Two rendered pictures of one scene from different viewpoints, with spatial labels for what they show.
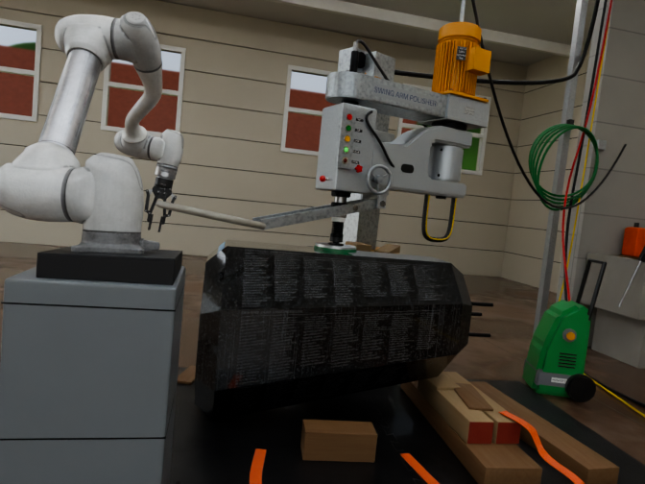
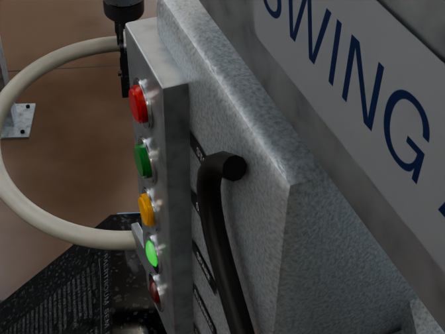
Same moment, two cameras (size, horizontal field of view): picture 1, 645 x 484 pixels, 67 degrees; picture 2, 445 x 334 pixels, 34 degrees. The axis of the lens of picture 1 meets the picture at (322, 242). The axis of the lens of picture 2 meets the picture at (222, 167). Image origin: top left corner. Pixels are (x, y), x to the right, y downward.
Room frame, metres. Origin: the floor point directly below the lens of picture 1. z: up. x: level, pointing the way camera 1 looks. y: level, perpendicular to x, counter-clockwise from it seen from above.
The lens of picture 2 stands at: (2.45, -0.45, 1.78)
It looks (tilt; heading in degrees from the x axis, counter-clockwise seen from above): 43 degrees down; 95
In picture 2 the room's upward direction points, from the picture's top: 1 degrees clockwise
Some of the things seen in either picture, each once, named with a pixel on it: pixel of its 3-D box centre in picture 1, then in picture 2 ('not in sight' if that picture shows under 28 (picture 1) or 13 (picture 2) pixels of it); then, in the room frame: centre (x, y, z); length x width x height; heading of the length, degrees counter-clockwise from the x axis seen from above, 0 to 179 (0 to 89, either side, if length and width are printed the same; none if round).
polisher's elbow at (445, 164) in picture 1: (444, 164); not in sight; (2.82, -0.65, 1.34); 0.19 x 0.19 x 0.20
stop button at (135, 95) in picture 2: not in sight; (140, 103); (2.36, -0.07, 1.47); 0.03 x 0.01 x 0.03; 118
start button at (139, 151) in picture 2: not in sight; (145, 160); (2.36, -0.07, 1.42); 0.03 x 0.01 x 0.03; 118
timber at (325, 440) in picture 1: (338, 440); not in sight; (1.98, -0.15, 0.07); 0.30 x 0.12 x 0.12; 97
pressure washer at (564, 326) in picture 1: (562, 325); not in sight; (3.10, -1.59, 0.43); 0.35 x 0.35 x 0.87; 84
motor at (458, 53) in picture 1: (458, 64); not in sight; (2.81, -0.66, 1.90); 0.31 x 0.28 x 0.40; 28
